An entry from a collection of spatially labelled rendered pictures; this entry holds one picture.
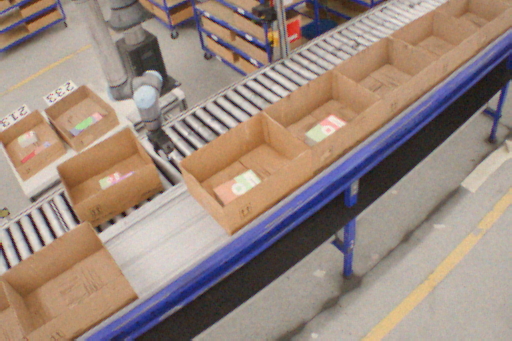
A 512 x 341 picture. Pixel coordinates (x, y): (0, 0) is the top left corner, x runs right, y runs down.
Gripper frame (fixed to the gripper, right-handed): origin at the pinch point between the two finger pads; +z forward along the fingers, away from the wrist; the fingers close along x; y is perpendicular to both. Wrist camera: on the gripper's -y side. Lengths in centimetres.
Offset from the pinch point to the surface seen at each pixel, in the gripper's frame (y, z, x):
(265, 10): 31, -26, -84
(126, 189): -7.4, -5.2, 24.1
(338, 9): 98, 47, -205
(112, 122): 47.1, 1.9, 7.8
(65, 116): 79, 5, 26
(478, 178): -75, 81, -159
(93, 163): 22.0, -2.2, 28.8
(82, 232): -29, -20, 49
